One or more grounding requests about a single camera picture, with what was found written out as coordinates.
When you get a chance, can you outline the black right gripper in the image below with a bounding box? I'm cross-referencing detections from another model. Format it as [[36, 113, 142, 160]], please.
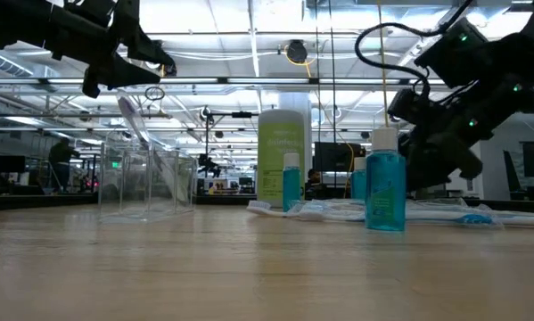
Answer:
[[399, 78, 534, 193]]

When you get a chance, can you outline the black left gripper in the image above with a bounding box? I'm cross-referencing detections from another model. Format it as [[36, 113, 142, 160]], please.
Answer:
[[47, 0, 177, 100]]

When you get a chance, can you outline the blue mouthwash bottle white cap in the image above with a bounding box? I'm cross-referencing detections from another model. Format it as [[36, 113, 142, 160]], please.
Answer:
[[282, 152, 302, 213], [350, 156, 368, 201], [365, 127, 407, 233]]

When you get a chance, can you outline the person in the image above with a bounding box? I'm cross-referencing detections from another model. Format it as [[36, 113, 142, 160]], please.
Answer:
[[305, 168, 326, 201], [47, 136, 81, 193]]

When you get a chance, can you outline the green disinfecting wipes canister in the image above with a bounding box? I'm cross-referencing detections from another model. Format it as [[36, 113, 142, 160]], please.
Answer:
[[256, 109, 307, 210]]

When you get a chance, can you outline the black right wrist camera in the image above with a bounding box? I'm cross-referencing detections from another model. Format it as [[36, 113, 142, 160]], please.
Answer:
[[387, 86, 429, 127]]

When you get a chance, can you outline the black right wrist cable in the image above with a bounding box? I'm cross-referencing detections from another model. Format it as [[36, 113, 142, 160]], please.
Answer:
[[354, 0, 475, 97]]

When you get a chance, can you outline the loose black cable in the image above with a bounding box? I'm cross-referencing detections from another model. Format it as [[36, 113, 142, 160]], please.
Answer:
[[313, 0, 320, 144]]

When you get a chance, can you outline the hanging black cable reel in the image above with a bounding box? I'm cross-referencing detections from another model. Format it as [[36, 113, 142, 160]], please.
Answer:
[[285, 38, 310, 65]]

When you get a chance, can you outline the black aluminium table frame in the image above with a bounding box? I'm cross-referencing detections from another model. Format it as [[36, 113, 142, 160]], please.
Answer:
[[0, 191, 534, 211]]

